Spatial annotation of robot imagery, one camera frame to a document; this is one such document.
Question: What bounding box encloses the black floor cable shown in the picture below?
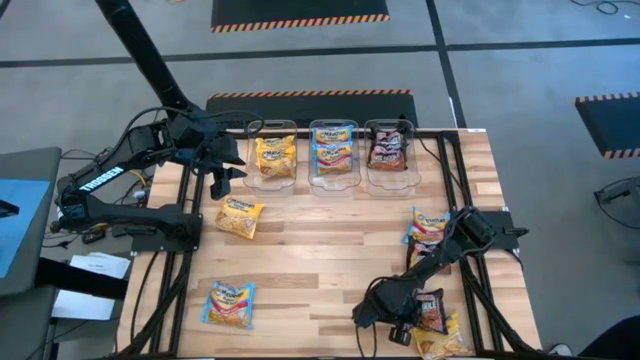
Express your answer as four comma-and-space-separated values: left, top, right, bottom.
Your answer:
569, 0, 622, 16

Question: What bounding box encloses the black hazard-striped floor mat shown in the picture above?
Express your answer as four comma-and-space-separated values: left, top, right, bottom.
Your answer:
574, 91, 640, 160
210, 0, 391, 34
204, 89, 419, 130

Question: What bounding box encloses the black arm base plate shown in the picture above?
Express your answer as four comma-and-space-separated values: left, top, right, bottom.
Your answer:
130, 214, 204, 254
446, 209, 530, 252

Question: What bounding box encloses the black aluminium table frame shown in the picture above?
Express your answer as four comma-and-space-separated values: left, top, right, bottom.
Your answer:
117, 128, 544, 360

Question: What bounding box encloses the yellow Maruchan ramen pack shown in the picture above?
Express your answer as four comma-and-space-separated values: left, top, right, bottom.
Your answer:
214, 196, 265, 240
255, 147, 297, 180
409, 312, 474, 360
254, 133, 296, 154

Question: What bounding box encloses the person's leg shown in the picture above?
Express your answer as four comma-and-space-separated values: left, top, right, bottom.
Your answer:
579, 314, 640, 360

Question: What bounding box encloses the clear plastic bin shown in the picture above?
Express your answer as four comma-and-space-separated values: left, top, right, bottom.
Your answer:
243, 118, 299, 195
307, 118, 362, 196
363, 118, 421, 197

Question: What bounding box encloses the grey side table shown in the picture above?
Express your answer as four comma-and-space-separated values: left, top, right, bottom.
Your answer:
0, 146, 64, 299

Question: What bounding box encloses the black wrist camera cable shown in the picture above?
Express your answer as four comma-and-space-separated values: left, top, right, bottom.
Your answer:
119, 105, 265, 151

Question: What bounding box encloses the white paper sheet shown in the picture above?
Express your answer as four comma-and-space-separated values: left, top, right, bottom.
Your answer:
69, 252, 132, 280
51, 289, 117, 321

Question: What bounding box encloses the blue sheet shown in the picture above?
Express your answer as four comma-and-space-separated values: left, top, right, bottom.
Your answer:
0, 178, 51, 279

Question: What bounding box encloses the black camera stand pole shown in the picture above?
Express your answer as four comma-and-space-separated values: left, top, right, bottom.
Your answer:
94, 0, 201, 119

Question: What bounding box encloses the black bar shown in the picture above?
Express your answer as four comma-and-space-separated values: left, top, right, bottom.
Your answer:
33, 256, 129, 302

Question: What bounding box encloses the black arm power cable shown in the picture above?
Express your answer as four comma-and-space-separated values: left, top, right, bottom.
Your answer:
417, 135, 456, 191

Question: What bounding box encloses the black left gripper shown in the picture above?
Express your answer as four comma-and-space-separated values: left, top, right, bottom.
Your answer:
197, 133, 249, 201

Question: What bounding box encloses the yellow extension cord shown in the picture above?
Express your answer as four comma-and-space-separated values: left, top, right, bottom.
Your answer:
127, 168, 149, 190

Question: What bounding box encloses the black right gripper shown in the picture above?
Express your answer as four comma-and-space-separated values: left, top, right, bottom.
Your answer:
352, 278, 422, 347

